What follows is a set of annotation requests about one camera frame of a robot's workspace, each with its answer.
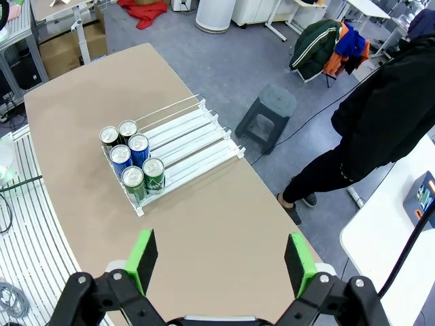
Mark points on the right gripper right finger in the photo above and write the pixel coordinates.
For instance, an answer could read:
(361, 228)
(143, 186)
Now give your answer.
(299, 261)

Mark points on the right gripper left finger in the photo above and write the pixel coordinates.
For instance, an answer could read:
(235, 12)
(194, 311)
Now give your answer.
(142, 258)

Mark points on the green slim beverage can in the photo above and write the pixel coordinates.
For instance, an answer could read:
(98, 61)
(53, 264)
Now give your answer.
(133, 176)
(153, 168)

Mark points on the blue slim beverage can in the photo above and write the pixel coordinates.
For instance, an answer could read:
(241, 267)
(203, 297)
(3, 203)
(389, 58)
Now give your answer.
(120, 154)
(138, 142)

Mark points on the black slim beverage can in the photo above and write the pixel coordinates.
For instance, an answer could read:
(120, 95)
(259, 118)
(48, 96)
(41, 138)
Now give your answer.
(128, 128)
(108, 134)

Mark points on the white power strip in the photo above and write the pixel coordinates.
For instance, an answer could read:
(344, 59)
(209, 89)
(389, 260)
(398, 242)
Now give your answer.
(355, 196)

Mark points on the white rounded table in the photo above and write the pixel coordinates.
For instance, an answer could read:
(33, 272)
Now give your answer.
(384, 244)

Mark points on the blue grey box device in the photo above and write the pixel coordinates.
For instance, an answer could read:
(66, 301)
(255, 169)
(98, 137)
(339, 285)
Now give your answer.
(414, 200)

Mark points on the black plastic stool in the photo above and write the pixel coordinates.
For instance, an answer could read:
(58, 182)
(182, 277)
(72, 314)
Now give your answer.
(275, 102)

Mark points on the person in black jacket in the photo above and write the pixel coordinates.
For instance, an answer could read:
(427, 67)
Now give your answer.
(391, 102)

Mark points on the dark green striped jacket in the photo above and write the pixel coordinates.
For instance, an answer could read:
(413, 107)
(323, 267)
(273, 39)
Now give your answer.
(312, 47)

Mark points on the black computer tower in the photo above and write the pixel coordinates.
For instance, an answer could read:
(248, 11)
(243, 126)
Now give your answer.
(27, 73)

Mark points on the large cardboard box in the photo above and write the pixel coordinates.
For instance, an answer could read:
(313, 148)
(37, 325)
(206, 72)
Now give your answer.
(64, 54)

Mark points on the orange blue garment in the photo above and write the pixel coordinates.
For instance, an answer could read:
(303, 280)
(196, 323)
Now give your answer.
(353, 40)

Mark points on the white side table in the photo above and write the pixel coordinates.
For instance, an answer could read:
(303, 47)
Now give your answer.
(273, 20)

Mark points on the red cloth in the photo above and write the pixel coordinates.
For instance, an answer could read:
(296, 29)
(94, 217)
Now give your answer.
(146, 13)

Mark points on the white cylindrical air purifier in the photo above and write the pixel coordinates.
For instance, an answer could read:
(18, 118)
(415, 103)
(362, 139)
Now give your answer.
(214, 13)

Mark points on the white cabinet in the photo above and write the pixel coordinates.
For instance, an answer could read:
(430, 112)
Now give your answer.
(251, 10)

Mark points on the wood top desk white leg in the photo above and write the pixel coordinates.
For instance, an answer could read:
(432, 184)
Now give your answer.
(44, 8)

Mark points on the white grooved base plate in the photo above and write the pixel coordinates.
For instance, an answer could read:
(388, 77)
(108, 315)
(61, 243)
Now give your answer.
(40, 237)

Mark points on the aluminium frame rack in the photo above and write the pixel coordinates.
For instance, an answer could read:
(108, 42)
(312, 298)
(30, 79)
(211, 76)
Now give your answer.
(20, 30)

